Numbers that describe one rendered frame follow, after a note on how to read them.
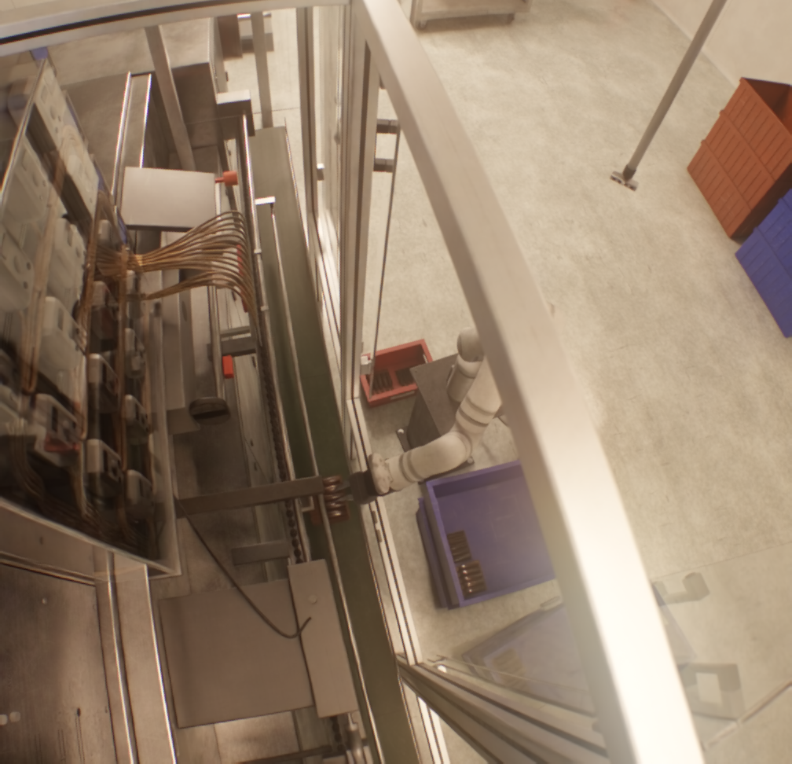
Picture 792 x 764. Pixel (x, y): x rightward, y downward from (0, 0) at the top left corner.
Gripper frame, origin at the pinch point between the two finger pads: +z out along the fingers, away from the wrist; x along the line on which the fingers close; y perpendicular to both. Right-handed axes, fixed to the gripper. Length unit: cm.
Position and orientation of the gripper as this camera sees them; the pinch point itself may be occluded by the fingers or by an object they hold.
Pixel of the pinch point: (331, 497)
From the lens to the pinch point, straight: 134.2
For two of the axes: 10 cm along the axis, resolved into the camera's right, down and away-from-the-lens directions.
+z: -7.5, 4.3, 5.0
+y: 6.1, 1.7, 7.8
